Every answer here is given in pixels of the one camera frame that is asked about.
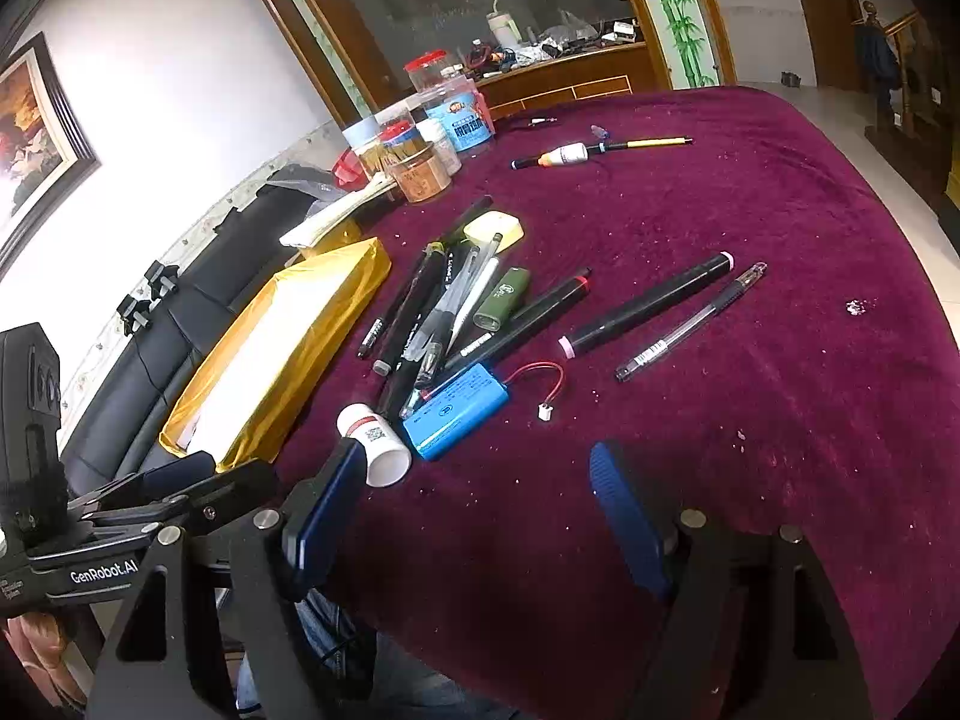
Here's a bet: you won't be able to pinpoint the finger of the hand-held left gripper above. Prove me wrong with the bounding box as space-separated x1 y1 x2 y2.
82 459 280 535
69 450 218 515

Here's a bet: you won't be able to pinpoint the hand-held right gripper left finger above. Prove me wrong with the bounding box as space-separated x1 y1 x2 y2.
86 435 376 720

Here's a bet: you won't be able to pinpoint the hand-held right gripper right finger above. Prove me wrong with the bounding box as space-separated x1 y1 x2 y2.
589 441 875 720

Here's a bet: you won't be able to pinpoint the white glue stick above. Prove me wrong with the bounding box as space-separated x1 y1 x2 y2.
337 403 413 488

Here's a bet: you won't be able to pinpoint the gold-edged shallow tray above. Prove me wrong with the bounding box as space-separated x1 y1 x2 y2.
160 238 392 471

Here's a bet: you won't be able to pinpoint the group of black markers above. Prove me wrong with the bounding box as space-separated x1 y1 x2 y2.
379 349 436 421

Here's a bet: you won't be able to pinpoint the blue battery pack red wire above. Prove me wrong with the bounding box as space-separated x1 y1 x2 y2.
403 361 565 461

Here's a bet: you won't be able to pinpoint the clear gel pen printed label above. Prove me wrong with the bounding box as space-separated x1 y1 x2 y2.
616 262 768 383

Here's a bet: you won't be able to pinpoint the black marker white ends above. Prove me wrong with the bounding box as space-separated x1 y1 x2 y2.
558 250 735 359

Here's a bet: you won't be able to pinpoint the black brush marker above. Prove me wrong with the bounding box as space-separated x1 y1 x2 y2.
373 241 455 377

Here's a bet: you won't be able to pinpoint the black marker red ring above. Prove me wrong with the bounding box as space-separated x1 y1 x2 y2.
441 267 593 376

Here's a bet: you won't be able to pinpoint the clear gel pen black grip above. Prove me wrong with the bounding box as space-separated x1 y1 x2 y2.
411 234 502 391

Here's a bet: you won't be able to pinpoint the white stylus pen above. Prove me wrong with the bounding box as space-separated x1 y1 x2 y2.
448 256 500 340

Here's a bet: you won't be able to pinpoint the black pen white lettering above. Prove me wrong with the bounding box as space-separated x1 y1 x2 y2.
358 195 494 359

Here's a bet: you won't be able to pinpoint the person's left hand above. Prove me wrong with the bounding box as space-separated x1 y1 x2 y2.
0 611 83 700

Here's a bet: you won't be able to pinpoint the black mounted device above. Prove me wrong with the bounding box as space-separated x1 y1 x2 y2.
142 261 185 301
116 296 155 336

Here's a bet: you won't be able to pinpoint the black leather sofa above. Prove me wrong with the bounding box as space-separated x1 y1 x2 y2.
62 180 361 492

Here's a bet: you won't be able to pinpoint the stack of notebooks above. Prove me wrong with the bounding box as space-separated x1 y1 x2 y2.
279 184 396 250

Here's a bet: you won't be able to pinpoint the framed painting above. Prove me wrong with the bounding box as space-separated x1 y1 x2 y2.
0 31 103 282

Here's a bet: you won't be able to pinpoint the clear plastic bag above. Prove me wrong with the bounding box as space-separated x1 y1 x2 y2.
264 163 340 205

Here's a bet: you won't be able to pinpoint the red bag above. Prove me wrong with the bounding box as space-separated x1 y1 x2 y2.
332 148 370 192

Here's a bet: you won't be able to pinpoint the jar with brown contents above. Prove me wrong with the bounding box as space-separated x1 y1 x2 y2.
385 141 455 206

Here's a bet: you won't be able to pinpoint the orange white fishing float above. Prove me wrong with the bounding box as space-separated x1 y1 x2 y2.
511 136 695 171

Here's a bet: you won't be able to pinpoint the gold label jar pale lid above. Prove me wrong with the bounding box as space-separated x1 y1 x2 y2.
343 115 415 185

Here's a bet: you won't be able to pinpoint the white bottle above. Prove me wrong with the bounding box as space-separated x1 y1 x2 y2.
415 118 464 175

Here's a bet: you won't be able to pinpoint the blue label tub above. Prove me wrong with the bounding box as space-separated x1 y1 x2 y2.
426 85 497 159

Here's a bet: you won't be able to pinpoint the wooden sideboard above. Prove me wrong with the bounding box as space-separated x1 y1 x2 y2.
472 40 657 121

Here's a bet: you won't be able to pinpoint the clear jar red lid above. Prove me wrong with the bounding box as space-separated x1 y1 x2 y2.
403 49 460 97

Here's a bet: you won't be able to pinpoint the sideboard clutter pile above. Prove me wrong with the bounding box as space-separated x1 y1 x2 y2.
465 11 646 76

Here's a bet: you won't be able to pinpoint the white thermos jug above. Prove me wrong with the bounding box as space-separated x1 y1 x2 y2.
486 10 524 51

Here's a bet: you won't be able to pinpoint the wide bamboo painted panel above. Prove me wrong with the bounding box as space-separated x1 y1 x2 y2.
621 0 722 91

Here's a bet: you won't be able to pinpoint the wooden stair banister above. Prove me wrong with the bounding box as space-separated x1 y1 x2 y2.
853 0 960 200

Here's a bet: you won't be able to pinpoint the wooden door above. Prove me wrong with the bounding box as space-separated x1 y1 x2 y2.
778 0 865 93

